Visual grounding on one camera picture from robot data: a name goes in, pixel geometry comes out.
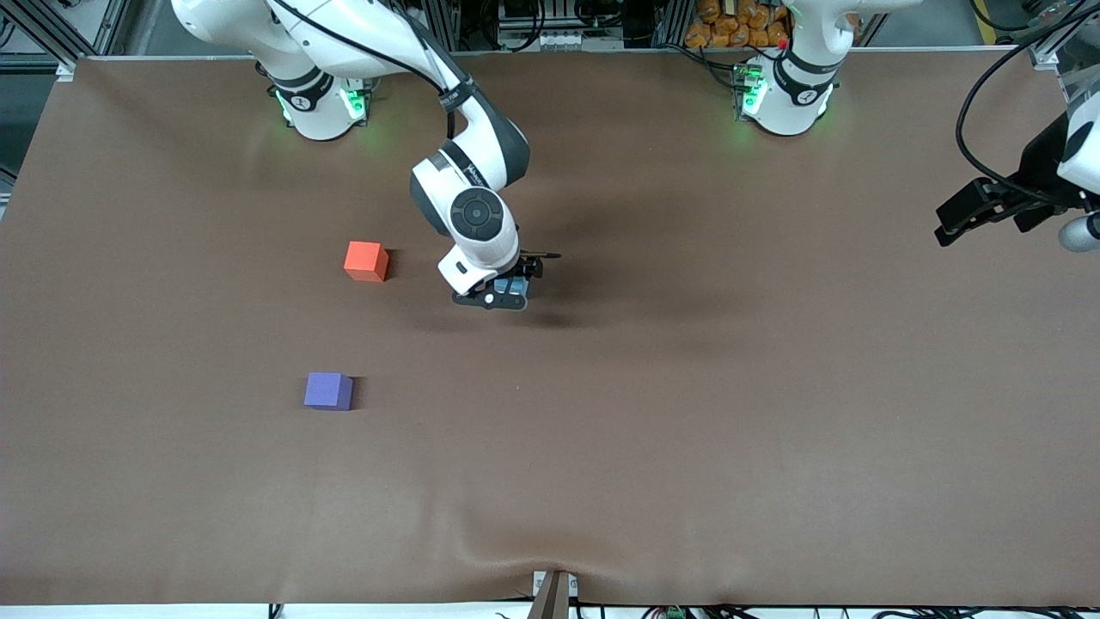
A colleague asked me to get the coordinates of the orange foam cube block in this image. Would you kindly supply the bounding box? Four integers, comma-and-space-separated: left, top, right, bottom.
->
344, 241, 389, 283

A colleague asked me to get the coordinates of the purple foam cube block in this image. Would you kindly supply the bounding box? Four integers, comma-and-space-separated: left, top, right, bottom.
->
303, 371, 354, 412

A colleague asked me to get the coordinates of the brown table cover mat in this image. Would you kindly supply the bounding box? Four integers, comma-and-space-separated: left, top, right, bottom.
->
0, 47, 1100, 607

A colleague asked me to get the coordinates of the white power strip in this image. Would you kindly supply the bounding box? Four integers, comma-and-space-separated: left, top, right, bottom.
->
498, 30, 621, 52

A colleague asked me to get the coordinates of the pile of orange snack packs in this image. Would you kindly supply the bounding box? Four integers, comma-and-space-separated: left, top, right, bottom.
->
685, 0, 791, 50

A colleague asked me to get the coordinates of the metal table edge clamp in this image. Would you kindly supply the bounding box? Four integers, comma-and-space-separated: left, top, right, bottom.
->
531, 569, 579, 619

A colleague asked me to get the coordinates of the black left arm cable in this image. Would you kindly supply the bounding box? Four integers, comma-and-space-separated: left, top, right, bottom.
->
956, 0, 1100, 207

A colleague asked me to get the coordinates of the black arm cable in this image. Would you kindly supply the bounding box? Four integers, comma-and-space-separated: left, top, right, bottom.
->
956, 0, 1100, 207
271, 0, 456, 143

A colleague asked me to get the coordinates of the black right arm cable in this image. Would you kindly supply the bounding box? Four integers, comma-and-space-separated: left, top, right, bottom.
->
271, 0, 456, 143

